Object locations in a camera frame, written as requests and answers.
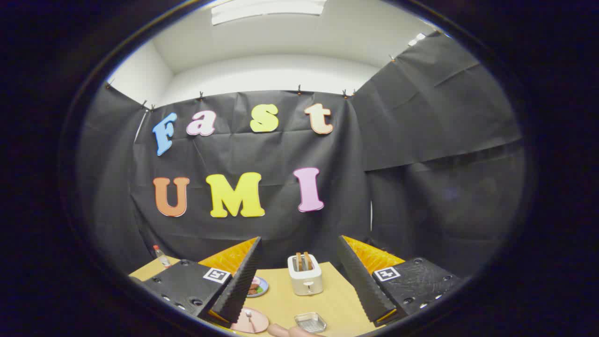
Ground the black backdrop cloth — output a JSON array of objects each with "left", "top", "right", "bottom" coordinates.
[{"left": 77, "top": 30, "right": 525, "bottom": 281}]

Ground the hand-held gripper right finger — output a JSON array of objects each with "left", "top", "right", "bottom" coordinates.
[{"left": 338, "top": 235, "right": 461, "bottom": 327}]

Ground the ceiling light panel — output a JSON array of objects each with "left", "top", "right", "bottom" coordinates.
[{"left": 212, "top": 0, "right": 327, "bottom": 25}]

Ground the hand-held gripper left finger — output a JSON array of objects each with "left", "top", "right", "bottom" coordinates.
[{"left": 130, "top": 236, "right": 263, "bottom": 328}]

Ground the blue food plate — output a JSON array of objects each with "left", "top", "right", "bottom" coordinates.
[{"left": 247, "top": 276, "right": 269, "bottom": 298}]

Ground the white toaster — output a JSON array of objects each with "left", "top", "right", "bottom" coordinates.
[{"left": 287, "top": 254, "right": 323, "bottom": 296}]

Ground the pink plate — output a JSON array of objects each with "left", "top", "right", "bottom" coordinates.
[{"left": 230, "top": 307, "right": 270, "bottom": 334}]

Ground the small clear bottle red label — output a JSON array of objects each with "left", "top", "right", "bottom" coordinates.
[{"left": 153, "top": 245, "right": 171, "bottom": 268}]

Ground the perforated metal basket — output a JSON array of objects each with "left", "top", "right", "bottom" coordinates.
[{"left": 294, "top": 312, "right": 327, "bottom": 334}]

